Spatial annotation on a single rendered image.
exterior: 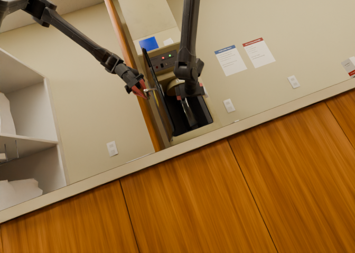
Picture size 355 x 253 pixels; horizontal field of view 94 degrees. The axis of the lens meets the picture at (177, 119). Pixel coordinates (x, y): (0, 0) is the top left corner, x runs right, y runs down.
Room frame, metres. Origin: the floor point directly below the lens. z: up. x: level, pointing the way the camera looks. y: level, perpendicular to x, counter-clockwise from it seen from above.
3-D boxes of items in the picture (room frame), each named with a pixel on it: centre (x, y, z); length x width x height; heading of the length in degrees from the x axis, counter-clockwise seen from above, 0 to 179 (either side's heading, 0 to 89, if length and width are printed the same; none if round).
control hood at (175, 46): (0.89, -0.07, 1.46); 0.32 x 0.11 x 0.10; 94
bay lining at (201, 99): (1.07, -0.06, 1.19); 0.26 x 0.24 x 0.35; 94
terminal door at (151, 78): (0.77, 0.05, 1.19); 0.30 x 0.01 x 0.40; 10
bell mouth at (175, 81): (1.05, -0.08, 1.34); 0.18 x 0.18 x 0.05
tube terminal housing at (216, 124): (1.07, -0.06, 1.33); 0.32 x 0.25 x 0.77; 94
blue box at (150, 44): (0.89, 0.00, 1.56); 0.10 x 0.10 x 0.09; 4
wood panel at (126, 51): (1.09, 0.17, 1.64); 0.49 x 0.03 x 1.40; 4
